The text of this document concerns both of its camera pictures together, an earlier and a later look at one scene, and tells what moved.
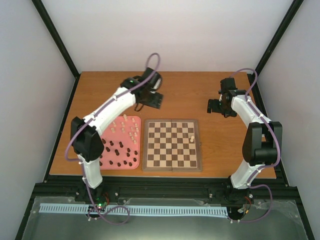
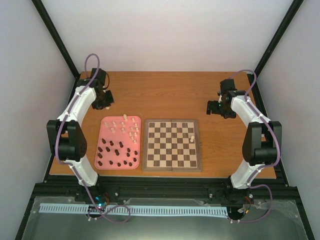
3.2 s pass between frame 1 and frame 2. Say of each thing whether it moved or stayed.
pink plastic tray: stayed
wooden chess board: stayed
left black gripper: moved
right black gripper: stayed
